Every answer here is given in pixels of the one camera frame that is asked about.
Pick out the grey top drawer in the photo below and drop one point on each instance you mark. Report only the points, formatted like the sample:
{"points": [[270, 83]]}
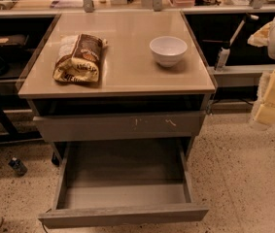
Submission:
{"points": [[119, 126]]}

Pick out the grey drawer cabinet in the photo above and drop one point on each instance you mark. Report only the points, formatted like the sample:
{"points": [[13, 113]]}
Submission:
{"points": [[131, 82]]}

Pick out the white bottle with nozzle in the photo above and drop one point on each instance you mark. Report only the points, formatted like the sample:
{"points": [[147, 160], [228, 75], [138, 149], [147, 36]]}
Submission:
{"points": [[224, 51]]}

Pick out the white ceramic bowl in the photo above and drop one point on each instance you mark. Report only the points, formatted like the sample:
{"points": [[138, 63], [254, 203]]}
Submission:
{"points": [[167, 51]]}

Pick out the brown yellow chip bag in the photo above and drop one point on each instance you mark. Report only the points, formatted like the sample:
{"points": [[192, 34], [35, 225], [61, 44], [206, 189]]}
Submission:
{"points": [[79, 59]]}

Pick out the small blue can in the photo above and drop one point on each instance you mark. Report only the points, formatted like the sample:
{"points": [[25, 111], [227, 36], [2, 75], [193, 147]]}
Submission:
{"points": [[17, 165]]}

